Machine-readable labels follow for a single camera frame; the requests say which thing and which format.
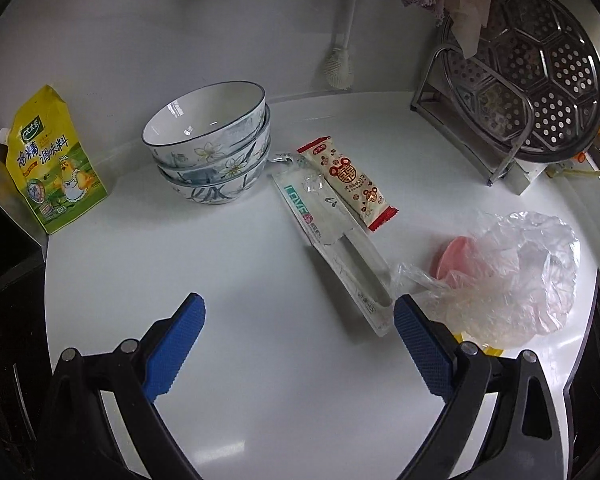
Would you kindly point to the stacked floral ceramic bowls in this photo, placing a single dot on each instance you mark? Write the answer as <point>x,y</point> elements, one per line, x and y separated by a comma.
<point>216,137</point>

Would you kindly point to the steel dish rack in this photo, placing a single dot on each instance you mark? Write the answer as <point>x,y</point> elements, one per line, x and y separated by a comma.
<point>455,112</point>

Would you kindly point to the clear bag with orange scraps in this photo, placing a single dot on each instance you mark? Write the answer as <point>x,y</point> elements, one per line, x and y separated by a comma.
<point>529,264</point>

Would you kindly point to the yellow seasoning pouch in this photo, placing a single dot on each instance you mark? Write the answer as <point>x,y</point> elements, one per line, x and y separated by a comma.
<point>47,163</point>

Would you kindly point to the red white snack wrapper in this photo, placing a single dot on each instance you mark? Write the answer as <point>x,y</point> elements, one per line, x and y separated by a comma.
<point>359,191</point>

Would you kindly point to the clear toothbrush package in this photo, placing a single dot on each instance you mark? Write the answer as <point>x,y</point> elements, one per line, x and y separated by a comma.
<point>339,239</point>

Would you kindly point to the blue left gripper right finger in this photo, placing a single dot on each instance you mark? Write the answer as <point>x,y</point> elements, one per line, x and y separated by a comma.
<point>427,346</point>

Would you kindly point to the yellow plastic ring lid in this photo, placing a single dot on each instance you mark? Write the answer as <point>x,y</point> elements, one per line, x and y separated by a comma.
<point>465,338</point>

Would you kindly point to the perforated steel steamer tray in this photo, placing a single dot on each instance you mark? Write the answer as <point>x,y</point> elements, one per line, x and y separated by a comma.
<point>540,47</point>

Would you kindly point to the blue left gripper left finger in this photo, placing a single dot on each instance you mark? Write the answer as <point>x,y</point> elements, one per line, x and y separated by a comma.
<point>166,345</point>

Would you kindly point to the pink leaf shaped dish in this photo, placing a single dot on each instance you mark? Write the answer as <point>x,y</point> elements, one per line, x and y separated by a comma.
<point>455,263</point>

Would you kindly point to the white bottle brush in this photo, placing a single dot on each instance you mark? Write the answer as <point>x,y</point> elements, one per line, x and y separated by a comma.
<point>337,66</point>

